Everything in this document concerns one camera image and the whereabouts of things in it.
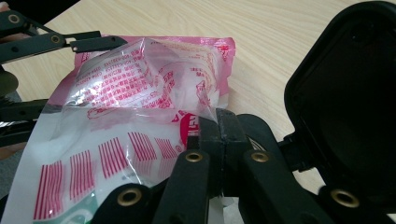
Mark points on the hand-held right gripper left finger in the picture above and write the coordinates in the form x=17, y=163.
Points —
x=210, y=140

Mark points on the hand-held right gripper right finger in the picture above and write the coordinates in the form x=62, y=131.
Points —
x=233, y=133

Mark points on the pink printed plastic bag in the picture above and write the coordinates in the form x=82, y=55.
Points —
x=124, y=102

